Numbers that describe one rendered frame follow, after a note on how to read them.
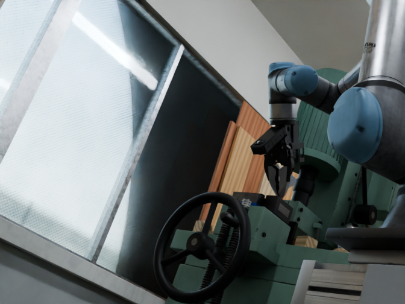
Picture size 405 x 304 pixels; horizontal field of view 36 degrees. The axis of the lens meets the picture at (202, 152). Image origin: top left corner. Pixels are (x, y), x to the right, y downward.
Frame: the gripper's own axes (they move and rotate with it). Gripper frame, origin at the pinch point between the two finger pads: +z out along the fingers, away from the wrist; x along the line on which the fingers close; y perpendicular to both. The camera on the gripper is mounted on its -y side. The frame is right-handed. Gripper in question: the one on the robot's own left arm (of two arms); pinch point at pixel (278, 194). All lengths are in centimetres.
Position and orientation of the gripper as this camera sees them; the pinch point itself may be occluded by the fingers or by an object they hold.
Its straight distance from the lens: 168.7
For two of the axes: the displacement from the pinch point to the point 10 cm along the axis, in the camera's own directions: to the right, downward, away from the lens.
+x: -7.4, -0.1, 6.8
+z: 0.1, 10.0, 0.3
